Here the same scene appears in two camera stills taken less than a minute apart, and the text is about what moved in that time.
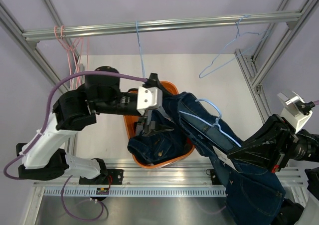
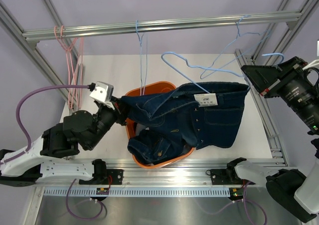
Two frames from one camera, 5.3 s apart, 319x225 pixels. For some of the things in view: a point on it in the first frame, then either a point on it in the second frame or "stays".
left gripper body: x=153 y=78 -> x=119 y=117
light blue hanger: x=215 y=124 -> x=199 y=69
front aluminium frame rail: x=190 y=174 stays
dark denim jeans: x=252 y=196 -> x=205 y=115
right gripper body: x=293 y=138 -> x=294 y=66
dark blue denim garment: x=157 y=147 stays
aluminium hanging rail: x=33 y=37 stays
